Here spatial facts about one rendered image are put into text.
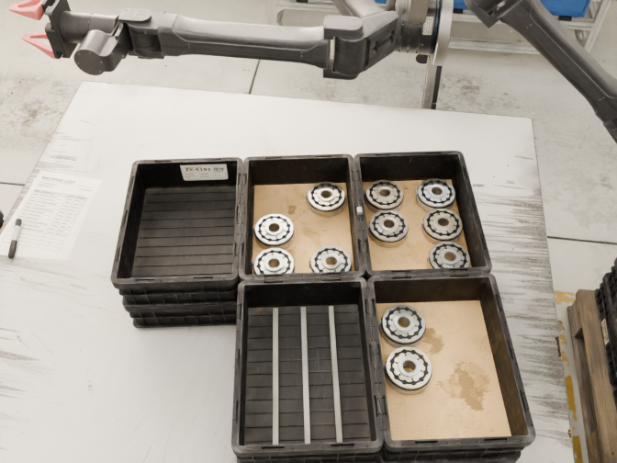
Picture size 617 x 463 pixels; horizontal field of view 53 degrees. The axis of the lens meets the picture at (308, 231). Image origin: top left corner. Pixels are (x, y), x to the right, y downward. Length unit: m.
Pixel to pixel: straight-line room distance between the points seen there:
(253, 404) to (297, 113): 1.10
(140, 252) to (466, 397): 0.88
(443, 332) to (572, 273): 1.34
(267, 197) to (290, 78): 1.76
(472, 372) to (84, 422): 0.92
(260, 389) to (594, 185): 2.12
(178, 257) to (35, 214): 0.56
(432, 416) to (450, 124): 1.09
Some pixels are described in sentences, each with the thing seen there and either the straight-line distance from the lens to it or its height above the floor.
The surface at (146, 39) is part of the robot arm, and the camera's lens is 1.22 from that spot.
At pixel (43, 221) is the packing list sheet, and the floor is 0.70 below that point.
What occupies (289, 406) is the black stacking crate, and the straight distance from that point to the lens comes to 1.41.
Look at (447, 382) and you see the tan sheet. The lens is 1.46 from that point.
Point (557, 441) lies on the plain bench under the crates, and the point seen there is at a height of 0.70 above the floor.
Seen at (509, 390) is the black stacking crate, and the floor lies 0.88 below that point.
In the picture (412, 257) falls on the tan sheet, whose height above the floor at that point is 0.83.
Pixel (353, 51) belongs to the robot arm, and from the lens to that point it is 1.14.
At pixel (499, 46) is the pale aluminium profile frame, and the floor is 0.13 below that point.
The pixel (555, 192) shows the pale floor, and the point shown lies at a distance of 3.04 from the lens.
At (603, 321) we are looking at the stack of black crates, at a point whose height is 0.18.
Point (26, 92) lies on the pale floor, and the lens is 3.68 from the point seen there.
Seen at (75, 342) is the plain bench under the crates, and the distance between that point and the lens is 1.73.
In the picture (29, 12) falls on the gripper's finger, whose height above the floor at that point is 1.50.
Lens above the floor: 2.14
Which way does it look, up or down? 53 degrees down
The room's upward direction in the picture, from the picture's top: 1 degrees counter-clockwise
